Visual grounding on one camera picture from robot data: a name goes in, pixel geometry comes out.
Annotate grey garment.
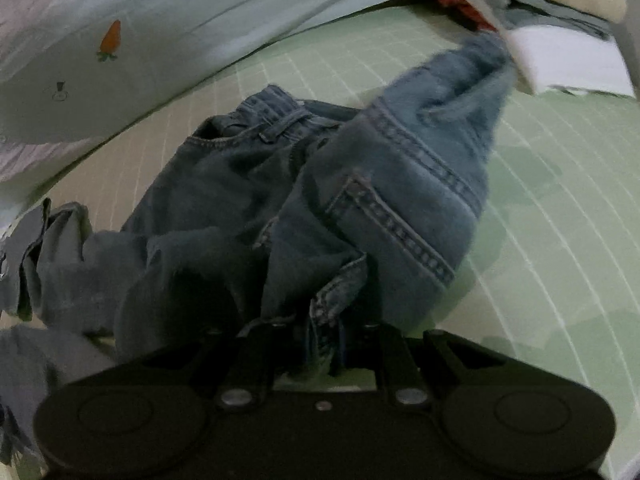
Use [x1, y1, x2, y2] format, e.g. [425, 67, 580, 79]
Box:
[0, 199, 121, 467]

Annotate pink striped cloth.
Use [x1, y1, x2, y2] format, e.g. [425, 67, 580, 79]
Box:
[0, 137, 98, 187]

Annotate white folded cloth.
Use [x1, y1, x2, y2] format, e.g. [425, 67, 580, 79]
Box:
[510, 26, 637, 99]

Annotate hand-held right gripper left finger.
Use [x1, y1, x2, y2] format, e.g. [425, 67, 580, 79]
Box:
[129, 323, 282, 412]

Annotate blue denim jeans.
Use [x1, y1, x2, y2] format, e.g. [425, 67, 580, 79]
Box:
[82, 34, 517, 380]

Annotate red object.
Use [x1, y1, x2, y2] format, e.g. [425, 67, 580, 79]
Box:
[431, 0, 497, 32]

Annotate blue-grey folded cloth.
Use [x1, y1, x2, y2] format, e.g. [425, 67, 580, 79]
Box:
[504, 0, 612, 41]

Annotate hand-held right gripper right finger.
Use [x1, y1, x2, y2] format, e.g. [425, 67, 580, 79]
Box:
[361, 323, 508, 409]

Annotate light blue carrot print blanket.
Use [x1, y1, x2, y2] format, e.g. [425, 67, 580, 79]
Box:
[0, 0, 453, 223]

